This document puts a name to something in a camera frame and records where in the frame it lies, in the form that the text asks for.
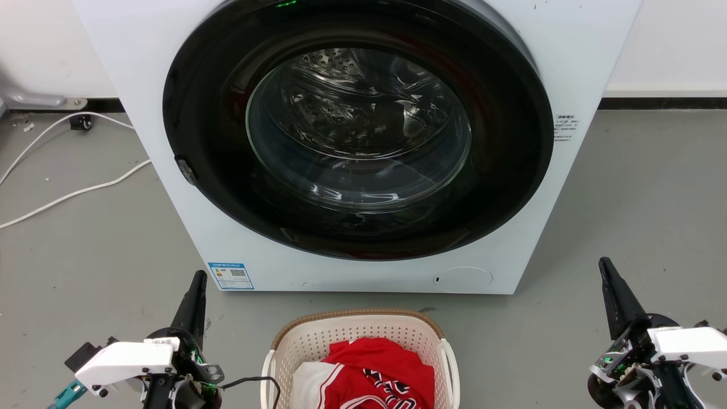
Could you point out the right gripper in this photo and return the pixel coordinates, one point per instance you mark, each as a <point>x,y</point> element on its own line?
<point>625,369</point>

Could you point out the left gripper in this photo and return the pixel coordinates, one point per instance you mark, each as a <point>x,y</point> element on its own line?
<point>196,375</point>

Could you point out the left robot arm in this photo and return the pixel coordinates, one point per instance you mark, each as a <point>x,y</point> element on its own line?
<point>159,395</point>

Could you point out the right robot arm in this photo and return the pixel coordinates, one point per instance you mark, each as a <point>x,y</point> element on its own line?
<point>676,392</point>

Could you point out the white plastic laundry basket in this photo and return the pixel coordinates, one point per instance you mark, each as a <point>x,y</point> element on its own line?
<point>318,341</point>

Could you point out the blue energy label sticker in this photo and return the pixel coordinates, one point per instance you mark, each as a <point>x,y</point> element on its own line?
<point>230,276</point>

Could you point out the white garment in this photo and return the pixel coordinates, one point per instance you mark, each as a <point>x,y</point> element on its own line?
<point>309,386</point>

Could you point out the black round washer door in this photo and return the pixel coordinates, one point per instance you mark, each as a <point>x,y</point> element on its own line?
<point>216,170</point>

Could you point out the round white filter cover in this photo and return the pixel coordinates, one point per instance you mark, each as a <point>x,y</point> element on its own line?
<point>466,279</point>

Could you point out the small text warning sticker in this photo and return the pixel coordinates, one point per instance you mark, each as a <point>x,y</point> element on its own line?
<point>566,128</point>

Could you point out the red jersey garment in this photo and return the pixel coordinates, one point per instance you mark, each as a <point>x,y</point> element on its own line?
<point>375,358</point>

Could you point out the black caster wheel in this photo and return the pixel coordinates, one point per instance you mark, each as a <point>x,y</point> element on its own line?
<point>81,122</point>

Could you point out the white front-load washing machine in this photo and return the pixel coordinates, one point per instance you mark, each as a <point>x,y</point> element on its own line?
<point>142,85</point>

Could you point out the grey metal floor base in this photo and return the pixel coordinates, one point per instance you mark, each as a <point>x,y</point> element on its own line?
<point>34,99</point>

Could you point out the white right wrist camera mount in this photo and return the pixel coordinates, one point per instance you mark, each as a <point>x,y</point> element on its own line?
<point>690,343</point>

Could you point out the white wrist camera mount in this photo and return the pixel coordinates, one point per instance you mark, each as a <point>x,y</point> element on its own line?
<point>690,343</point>
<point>125,360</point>

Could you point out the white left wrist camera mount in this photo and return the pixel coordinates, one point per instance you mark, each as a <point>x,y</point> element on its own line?
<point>125,360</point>

